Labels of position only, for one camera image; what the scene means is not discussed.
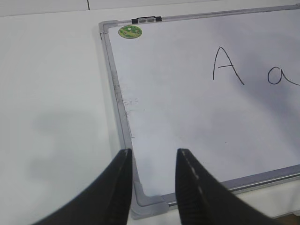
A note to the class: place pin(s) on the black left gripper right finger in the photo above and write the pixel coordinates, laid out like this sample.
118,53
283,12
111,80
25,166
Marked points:
202,200

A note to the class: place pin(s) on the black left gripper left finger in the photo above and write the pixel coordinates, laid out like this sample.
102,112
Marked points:
106,201

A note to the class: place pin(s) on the round green magnet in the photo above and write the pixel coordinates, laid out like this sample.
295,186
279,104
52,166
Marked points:
130,32

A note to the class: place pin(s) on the black board hanging clip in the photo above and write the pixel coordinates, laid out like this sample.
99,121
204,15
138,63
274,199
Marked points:
148,19

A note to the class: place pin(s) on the white board with grey frame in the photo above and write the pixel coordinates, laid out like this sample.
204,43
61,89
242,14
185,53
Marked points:
225,85

